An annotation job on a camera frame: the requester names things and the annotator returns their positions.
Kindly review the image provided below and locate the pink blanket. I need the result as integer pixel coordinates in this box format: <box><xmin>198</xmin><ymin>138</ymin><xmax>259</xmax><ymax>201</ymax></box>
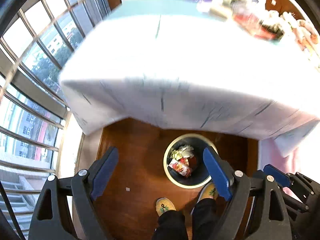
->
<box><xmin>258</xmin><ymin>138</ymin><xmax>301</xmax><ymax>198</ymax></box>

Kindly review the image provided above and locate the left black trouser leg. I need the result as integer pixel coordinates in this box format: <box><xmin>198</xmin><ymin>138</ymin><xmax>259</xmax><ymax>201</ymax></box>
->
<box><xmin>152</xmin><ymin>210</ymin><xmax>188</xmax><ymax>240</ymax></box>

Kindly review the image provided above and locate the left yellow patterned shoe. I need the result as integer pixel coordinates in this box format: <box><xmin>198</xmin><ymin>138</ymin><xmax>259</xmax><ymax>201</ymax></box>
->
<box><xmin>156</xmin><ymin>197</ymin><xmax>176</xmax><ymax>217</ymax></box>

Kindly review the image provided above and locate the white round trash bin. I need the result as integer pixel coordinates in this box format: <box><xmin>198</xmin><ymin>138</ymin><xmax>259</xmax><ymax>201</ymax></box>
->
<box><xmin>163</xmin><ymin>133</ymin><xmax>216</xmax><ymax>189</ymax></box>

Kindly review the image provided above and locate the green cracker packet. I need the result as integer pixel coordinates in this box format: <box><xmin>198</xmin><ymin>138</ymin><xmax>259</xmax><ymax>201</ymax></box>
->
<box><xmin>196</xmin><ymin>0</ymin><xmax>233</xmax><ymax>20</ymax></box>

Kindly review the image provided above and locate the yellow patterned shoe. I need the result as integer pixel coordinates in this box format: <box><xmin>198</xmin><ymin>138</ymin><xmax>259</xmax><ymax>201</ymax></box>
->
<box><xmin>196</xmin><ymin>182</ymin><xmax>219</xmax><ymax>203</ymax></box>
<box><xmin>156</xmin><ymin>197</ymin><xmax>176</xmax><ymax>217</ymax></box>

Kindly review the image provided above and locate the metal window security grille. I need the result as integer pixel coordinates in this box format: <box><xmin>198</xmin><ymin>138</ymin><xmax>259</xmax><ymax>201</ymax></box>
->
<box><xmin>1</xmin><ymin>0</ymin><xmax>110</xmax><ymax>239</ymax></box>

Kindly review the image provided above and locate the orange red snack packet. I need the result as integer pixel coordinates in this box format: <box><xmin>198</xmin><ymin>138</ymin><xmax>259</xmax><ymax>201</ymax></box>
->
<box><xmin>232</xmin><ymin>2</ymin><xmax>265</xmax><ymax>38</ymax></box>

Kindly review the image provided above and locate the black yellow snack wrapper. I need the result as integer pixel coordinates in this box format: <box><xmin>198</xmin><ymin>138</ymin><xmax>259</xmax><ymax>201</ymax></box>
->
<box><xmin>258</xmin><ymin>24</ymin><xmax>284</xmax><ymax>41</ymax></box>

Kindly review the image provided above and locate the white plush toy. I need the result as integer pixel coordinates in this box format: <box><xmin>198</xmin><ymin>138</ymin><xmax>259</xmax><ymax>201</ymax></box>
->
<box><xmin>265</xmin><ymin>10</ymin><xmax>319</xmax><ymax>53</ymax></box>

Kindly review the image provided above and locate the white tree-print bed sheet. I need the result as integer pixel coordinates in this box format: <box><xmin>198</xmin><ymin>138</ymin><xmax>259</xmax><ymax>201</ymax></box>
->
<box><xmin>59</xmin><ymin>0</ymin><xmax>319</xmax><ymax>156</ymax></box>

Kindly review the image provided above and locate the right yellow patterned shoe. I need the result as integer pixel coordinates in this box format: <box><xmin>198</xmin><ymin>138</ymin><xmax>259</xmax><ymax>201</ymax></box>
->
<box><xmin>196</xmin><ymin>182</ymin><xmax>219</xmax><ymax>203</ymax></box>

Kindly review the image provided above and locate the red white packet in bin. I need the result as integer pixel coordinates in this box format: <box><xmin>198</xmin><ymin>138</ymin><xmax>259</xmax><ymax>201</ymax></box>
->
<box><xmin>169</xmin><ymin>158</ymin><xmax>193</xmax><ymax>178</ymax></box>

